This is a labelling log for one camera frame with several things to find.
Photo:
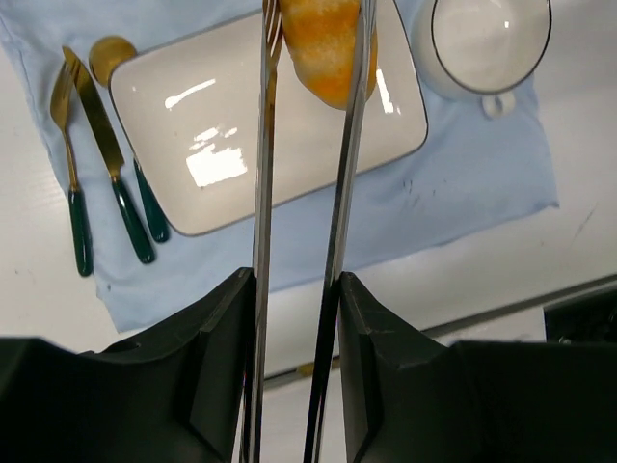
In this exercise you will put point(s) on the gold fork green handle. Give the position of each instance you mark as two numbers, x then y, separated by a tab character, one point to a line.
59	109

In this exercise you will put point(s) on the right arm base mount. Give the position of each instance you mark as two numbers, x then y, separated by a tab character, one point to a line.
593	320

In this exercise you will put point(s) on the white bowl with handle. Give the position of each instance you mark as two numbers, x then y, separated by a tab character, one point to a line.
480	49

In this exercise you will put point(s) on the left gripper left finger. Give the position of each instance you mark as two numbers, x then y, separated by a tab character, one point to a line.
168	394

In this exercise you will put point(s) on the gold knife green handle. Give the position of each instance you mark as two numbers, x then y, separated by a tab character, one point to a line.
110	150

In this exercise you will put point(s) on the white rectangular plate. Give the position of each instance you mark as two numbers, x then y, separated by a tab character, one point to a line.
189	110

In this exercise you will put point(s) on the striped bread roll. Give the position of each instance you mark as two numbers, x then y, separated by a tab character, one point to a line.
320	38

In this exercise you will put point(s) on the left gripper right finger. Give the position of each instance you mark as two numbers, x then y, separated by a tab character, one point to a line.
408	398

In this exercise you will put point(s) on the gold spoon green handle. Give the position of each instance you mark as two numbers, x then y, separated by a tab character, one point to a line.
104	57

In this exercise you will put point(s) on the metal serving tongs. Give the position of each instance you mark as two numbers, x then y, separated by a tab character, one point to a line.
271	47

